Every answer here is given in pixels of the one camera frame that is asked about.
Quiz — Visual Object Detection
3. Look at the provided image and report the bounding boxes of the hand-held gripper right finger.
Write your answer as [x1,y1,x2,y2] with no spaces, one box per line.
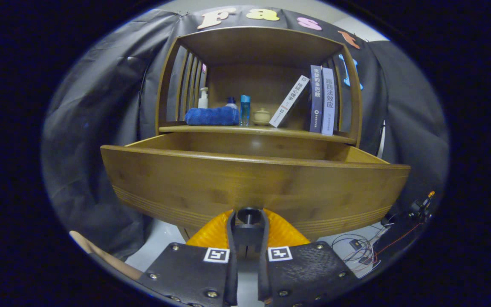
[257,208,359,307]

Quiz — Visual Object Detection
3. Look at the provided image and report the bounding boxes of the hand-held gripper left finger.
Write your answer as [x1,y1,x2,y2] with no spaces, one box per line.
[137,209,238,307]

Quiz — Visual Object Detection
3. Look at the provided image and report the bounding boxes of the wooden drawer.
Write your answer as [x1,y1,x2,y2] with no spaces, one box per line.
[101,131,411,241]

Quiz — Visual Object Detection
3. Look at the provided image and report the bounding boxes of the wooden countertop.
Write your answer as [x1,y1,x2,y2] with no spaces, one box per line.
[159,124,357,145]

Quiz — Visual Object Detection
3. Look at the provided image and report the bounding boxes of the wooden cabinet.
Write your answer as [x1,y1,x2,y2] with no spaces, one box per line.
[155,26,363,148]

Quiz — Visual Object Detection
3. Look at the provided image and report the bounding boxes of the light wooden curved piece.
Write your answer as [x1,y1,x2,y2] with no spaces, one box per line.
[70,230,144,281]

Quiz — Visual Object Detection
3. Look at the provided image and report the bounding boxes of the black electronic device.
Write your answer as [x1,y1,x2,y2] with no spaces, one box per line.
[381,191,436,252]

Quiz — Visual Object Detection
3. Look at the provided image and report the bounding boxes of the folded blue towel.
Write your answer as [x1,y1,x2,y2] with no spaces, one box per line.
[185,106,240,126]

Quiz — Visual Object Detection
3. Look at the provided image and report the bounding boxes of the beige lidded teacup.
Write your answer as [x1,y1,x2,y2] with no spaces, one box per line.
[253,107,271,126]

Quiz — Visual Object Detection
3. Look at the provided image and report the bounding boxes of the clear blue bottle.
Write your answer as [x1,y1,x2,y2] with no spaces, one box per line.
[240,95,251,127]

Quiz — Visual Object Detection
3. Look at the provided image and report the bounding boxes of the white book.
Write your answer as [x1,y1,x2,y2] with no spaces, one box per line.
[269,75,310,128]

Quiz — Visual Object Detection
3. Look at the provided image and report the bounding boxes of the lavender book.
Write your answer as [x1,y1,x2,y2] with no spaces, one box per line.
[321,67,336,136]

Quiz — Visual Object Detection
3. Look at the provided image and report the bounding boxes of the dark blue book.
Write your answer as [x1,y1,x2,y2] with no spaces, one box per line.
[309,65,323,133]

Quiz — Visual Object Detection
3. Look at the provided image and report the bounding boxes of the tangle of thin cables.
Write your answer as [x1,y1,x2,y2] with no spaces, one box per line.
[332,232,393,268]

